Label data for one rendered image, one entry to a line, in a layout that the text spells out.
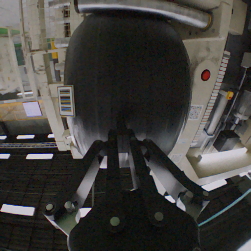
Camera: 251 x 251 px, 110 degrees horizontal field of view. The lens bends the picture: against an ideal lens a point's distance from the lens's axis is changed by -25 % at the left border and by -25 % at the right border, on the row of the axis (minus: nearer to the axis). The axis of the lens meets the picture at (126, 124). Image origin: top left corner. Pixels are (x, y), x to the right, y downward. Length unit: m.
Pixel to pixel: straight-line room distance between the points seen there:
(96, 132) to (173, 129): 0.16
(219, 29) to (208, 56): 0.15
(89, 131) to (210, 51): 0.47
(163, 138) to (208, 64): 0.35
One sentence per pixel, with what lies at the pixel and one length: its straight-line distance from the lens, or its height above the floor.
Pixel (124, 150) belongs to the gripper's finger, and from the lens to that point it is 0.17.
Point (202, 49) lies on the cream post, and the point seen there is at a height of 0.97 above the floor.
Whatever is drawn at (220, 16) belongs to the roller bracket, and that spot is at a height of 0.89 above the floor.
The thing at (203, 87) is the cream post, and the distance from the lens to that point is 0.53.
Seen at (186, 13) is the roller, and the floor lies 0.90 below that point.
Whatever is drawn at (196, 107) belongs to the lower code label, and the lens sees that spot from 0.55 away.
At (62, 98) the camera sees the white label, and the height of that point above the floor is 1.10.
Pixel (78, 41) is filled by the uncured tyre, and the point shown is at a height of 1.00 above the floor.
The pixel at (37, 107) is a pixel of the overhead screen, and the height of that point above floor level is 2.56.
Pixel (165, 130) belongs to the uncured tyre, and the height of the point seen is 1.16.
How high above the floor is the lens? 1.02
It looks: 33 degrees up
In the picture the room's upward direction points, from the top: 177 degrees counter-clockwise
